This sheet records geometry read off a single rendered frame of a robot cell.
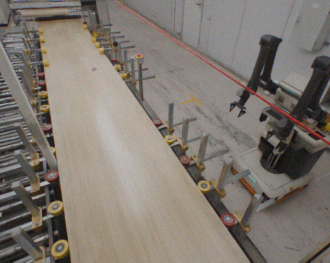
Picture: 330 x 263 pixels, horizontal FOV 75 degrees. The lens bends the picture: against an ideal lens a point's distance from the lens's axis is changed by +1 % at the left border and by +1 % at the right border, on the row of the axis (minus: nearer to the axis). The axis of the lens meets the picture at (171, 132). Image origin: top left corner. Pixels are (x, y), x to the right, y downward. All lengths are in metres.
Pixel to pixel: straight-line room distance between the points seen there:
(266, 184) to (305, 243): 0.62
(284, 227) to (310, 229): 0.26
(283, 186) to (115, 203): 1.73
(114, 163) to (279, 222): 1.79
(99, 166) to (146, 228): 0.56
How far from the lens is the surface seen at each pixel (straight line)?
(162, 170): 1.50
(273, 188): 2.44
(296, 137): 2.36
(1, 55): 1.32
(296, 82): 1.87
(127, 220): 1.32
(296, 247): 2.54
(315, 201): 2.96
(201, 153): 1.53
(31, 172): 1.63
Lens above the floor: 2.06
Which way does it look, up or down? 41 degrees down
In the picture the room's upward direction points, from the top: 3 degrees clockwise
